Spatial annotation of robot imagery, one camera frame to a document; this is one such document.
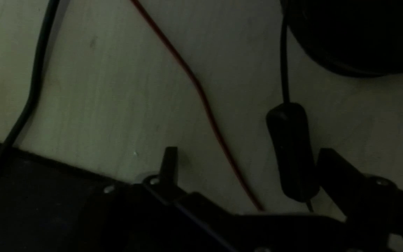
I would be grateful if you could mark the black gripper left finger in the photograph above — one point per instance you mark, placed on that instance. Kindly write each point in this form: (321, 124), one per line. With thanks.
(169, 162)

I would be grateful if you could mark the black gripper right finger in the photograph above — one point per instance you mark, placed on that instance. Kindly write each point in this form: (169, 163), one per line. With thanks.
(345, 186)

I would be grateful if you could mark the black gooseneck desk lamp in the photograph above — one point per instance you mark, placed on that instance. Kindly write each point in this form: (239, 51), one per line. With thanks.
(359, 32)

